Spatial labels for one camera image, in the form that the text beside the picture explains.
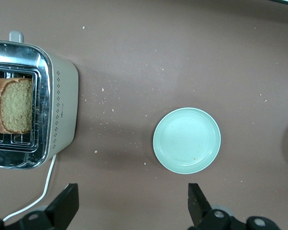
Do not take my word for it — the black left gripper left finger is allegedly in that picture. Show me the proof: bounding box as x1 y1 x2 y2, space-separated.
0 183 79 230

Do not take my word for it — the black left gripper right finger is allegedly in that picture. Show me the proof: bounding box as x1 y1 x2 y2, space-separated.
188 183 283 230

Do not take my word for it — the white toaster power cable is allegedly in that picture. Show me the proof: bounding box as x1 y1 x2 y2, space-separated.
2 154 58 222

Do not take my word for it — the mint green round plate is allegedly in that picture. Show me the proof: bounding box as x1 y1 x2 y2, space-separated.
153 107 222 175

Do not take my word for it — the beige chrome toaster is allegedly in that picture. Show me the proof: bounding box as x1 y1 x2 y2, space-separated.
0 30 79 170

